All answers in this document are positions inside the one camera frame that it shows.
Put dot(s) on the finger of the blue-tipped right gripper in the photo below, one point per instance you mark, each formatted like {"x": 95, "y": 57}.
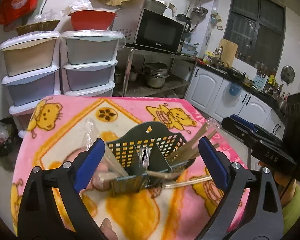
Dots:
{"x": 247, "y": 127}

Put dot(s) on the chopsticks in caddy left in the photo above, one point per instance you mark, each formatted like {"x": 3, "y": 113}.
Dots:
{"x": 190, "y": 139}

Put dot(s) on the plastic drawer tower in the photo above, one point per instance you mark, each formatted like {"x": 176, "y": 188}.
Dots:
{"x": 31, "y": 63}
{"x": 88, "y": 61}

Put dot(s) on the chopsticks in caddy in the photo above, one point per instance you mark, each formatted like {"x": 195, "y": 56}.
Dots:
{"x": 185, "y": 153}
{"x": 190, "y": 139}
{"x": 189, "y": 150}

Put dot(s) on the right plastic drawer tower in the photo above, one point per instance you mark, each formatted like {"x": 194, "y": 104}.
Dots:
{"x": 88, "y": 61}

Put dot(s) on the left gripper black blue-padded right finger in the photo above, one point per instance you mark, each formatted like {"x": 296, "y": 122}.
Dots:
{"x": 262, "y": 217}

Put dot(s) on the pink cartoon bear blanket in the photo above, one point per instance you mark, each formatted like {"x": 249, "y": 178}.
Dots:
{"x": 56, "y": 133}

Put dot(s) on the white kitchen cabinets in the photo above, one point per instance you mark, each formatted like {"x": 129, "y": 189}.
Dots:
{"x": 220, "y": 98}

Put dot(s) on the chopsticks long pair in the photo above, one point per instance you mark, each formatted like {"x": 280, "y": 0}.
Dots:
{"x": 144, "y": 155}

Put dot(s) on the green sleeve forearm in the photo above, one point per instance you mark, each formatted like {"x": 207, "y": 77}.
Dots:
{"x": 290, "y": 207}

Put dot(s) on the person's right hand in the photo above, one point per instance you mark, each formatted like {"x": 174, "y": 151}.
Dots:
{"x": 286, "y": 185}

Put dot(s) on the person's left hand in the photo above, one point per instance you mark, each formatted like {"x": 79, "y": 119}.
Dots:
{"x": 107, "y": 230}

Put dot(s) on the wrapped chopsticks right pair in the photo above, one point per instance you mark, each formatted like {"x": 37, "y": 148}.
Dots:
{"x": 165, "y": 175}

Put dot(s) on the dark green utensil caddy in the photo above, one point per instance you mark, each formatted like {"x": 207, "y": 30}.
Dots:
{"x": 162, "y": 144}

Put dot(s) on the steel pot on shelf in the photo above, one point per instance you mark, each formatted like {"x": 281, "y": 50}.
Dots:
{"x": 156, "y": 74}

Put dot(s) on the wooden cutting board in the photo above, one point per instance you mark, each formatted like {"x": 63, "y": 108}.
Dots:
{"x": 228, "y": 52}

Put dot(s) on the chopsticks in caddy middle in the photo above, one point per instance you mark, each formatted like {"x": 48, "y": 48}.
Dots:
{"x": 189, "y": 150}

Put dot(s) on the hanging round pot lid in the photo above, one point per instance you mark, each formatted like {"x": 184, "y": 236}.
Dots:
{"x": 287, "y": 74}

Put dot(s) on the wrapped chopsticks middle pair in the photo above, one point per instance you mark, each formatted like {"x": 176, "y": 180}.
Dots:
{"x": 102, "y": 177}

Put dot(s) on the left plastic drawer tower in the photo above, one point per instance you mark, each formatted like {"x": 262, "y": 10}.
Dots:
{"x": 31, "y": 63}

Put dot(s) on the blue knife block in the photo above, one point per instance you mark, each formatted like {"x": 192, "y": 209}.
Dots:
{"x": 259, "y": 82}

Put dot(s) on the dark framed window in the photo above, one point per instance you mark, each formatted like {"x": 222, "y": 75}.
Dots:
{"x": 258, "y": 28}

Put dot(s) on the black trash bag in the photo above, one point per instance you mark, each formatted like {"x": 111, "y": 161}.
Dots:
{"x": 7, "y": 136}

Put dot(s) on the wrapped chopsticks by caddy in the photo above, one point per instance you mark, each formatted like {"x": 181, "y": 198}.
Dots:
{"x": 193, "y": 181}

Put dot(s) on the chopsticks in caddy right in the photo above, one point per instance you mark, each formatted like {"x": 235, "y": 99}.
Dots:
{"x": 185, "y": 153}

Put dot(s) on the red plastic basin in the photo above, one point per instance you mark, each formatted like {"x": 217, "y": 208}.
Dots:
{"x": 92, "y": 19}

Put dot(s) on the hanging steel strainer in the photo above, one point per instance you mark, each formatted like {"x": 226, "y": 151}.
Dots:
{"x": 198, "y": 14}

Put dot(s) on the metal shelf rack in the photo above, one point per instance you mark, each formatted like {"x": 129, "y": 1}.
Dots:
{"x": 131, "y": 63}

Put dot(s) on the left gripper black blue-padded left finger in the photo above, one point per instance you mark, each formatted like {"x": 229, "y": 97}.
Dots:
{"x": 38, "y": 216}

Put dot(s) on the woven basket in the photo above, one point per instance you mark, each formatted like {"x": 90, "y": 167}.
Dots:
{"x": 40, "y": 26}

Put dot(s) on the black microwave oven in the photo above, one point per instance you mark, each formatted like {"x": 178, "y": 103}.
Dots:
{"x": 148, "y": 29}

